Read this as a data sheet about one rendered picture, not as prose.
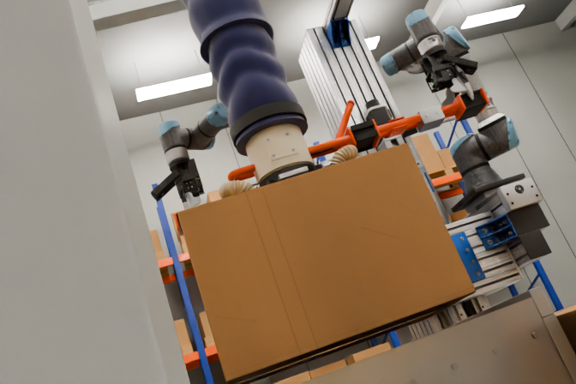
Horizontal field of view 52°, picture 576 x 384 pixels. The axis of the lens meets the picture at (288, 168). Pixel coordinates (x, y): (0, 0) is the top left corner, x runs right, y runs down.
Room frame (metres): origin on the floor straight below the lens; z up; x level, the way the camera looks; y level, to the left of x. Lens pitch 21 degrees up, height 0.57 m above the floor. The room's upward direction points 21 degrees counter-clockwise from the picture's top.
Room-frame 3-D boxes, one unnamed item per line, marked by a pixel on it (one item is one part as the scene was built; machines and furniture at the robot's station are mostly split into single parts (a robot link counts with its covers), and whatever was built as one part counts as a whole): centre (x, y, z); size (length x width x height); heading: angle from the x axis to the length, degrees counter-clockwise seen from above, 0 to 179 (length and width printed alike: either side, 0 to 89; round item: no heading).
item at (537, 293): (1.62, -0.33, 0.58); 0.70 x 0.03 x 0.06; 11
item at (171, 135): (1.77, 0.33, 1.48); 0.09 x 0.08 x 0.11; 136
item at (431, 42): (1.66, -0.56, 1.40); 0.08 x 0.08 x 0.05
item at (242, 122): (1.56, 0.01, 1.29); 0.23 x 0.23 x 0.04
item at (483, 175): (2.26, -0.69, 1.09); 0.15 x 0.15 x 0.10
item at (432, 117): (1.64, -0.45, 1.17); 0.07 x 0.07 x 0.04; 10
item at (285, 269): (1.54, 0.03, 0.85); 0.60 x 0.40 x 0.40; 101
